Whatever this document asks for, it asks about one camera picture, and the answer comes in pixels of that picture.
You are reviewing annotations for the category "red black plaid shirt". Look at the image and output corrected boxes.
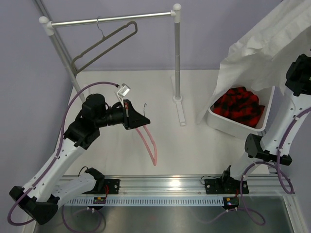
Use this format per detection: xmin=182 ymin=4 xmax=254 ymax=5
xmin=212 ymin=86 xmax=265 ymax=128

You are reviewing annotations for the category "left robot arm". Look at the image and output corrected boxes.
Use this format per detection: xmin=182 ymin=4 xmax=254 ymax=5
xmin=9 ymin=94 xmax=150 ymax=225

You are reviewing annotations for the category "aluminium rail frame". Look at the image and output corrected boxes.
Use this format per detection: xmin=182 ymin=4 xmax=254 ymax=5
xmin=52 ymin=176 xmax=296 ymax=196

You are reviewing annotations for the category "perforated cable duct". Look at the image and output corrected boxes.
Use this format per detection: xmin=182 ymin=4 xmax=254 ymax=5
xmin=66 ymin=196 xmax=224 ymax=206

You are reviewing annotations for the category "white shirt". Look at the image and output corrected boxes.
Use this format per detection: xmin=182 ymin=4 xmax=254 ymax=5
xmin=196 ymin=0 xmax=311 ymax=123

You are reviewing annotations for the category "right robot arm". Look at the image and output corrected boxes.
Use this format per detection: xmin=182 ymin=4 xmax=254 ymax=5
xmin=218 ymin=54 xmax=311 ymax=193

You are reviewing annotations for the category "white metal clothes rack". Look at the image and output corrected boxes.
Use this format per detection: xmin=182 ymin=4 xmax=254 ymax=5
xmin=39 ymin=3 xmax=186 ymax=126

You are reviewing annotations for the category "white plastic basket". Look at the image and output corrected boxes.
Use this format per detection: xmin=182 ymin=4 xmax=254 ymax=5
xmin=206 ymin=86 xmax=275 ymax=140

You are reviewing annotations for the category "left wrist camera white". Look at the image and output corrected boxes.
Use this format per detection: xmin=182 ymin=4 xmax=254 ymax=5
xmin=115 ymin=83 xmax=131 ymax=105

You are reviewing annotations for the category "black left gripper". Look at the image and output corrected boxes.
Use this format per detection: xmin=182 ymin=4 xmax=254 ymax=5
xmin=95 ymin=100 xmax=150 ymax=130

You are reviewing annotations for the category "grey clothes hanger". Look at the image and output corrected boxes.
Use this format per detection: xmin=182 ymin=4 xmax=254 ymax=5
xmin=71 ymin=18 xmax=138 ymax=73

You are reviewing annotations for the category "red clothes hanger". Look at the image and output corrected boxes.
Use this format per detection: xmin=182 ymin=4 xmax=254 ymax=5
xmin=135 ymin=102 xmax=158 ymax=166

